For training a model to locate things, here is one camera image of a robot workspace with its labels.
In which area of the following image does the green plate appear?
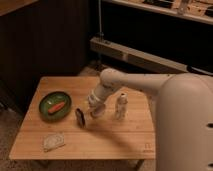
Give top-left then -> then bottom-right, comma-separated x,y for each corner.
39,91 -> 72,122

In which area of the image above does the white plastic bottle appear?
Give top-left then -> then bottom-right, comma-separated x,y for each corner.
115,93 -> 128,119

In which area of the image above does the grey metal rail base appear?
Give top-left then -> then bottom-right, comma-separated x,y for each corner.
90,37 -> 187,73

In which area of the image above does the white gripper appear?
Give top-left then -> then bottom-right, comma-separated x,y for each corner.
75,94 -> 106,127

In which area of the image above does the wooden table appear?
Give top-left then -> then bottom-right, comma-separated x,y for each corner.
9,77 -> 155,160

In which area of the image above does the orange carrot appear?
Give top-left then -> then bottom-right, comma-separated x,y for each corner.
48,102 -> 65,114

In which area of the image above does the metal vertical pole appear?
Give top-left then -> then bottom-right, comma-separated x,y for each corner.
98,0 -> 104,41

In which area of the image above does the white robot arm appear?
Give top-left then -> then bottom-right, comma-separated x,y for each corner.
75,69 -> 213,171

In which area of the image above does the background shelf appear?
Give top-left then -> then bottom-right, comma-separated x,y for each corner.
104,0 -> 213,25

